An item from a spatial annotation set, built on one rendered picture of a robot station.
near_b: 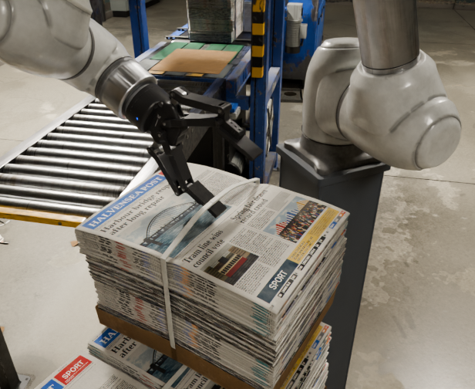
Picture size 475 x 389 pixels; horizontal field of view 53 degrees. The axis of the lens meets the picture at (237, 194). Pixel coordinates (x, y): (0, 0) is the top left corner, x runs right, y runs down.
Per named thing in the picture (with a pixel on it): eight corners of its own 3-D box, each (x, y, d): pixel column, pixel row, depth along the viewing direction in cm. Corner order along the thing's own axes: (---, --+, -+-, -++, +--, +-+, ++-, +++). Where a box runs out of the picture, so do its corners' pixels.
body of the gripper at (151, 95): (163, 74, 77) (205, 109, 76) (149, 113, 83) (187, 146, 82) (132, 87, 72) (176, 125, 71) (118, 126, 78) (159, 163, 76)
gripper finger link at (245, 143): (227, 125, 72) (228, 121, 72) (261, 153, 71) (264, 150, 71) (216, 131, 70) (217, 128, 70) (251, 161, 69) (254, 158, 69)
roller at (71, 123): (175, 144, 180) (174, 132, 178) (62, 133, 189) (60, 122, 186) (179, 139, 185) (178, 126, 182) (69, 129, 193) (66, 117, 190)
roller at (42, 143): (157, 167, 164) (156, 154, 161) (35, 155, 172) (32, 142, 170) (162, 160, 168) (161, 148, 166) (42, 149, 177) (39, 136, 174)
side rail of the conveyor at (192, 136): (116, 268, 129) (110, 231, 122) (98, 265, 130) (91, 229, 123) (227, 101, 241) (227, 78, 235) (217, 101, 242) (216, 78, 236)
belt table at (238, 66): (235, 98, 239) (235, 79, 234) (116, 89, 251) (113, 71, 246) (258, 62, 298) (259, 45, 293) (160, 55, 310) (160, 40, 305)
